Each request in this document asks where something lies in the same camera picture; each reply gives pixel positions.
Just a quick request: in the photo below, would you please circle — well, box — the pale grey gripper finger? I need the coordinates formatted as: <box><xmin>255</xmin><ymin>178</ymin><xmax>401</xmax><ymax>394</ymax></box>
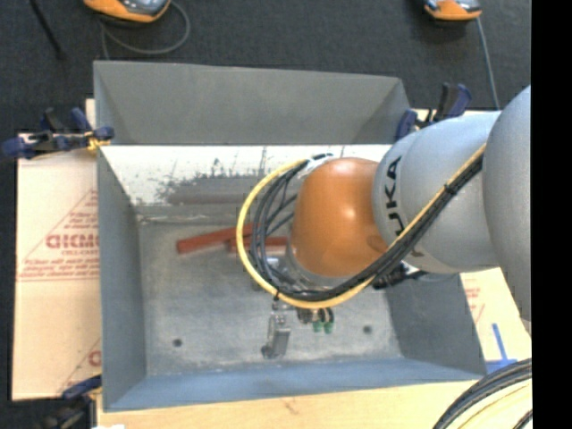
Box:
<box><xmin>261</xmin><ymin>313</ymin><xmax>277</xmax><ymax>360</ymax></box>
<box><xmin>272</xmin><ymin>313</ymin><xmax>292</xmax><ymax>358</ymax></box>

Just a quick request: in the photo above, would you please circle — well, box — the red-brown flat block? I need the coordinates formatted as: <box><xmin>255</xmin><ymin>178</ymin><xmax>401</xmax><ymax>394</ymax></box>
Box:
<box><xmin>175</xmin><ymin>225</ymin><xmax>252</xmax><ymax>255</ymax></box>
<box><xmin>226</xmin><ymin>235</ymin><xmax>290</xmax><ymax>253</ymax></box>

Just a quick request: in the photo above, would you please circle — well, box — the grey metal bin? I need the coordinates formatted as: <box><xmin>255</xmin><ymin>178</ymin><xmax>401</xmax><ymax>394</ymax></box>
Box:
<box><xmin>92</xmin><ymin>59</ymin><xmax>489</xmax><ymax>413</ymax></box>

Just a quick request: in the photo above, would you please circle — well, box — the brown cardboard board, red print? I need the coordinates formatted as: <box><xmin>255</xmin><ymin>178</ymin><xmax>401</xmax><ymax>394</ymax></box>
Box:
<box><xmin>11</xmin><ymin>147</ymin><xmax>532</xmax><ymax>402</ymax></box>

